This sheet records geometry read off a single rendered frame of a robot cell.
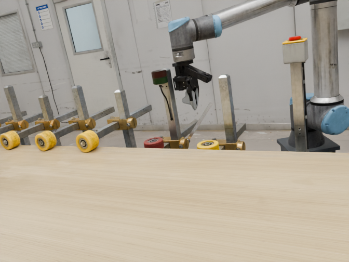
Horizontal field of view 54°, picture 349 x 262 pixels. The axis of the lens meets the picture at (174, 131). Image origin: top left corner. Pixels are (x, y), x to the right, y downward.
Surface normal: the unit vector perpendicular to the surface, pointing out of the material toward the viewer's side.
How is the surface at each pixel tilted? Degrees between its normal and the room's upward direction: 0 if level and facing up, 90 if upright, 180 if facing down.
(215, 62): 90
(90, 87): 90
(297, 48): 90
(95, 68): 90
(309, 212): 0
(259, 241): 0
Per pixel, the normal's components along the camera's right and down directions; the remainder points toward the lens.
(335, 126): 0.29, 0.32
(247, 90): -0.47, 0.33
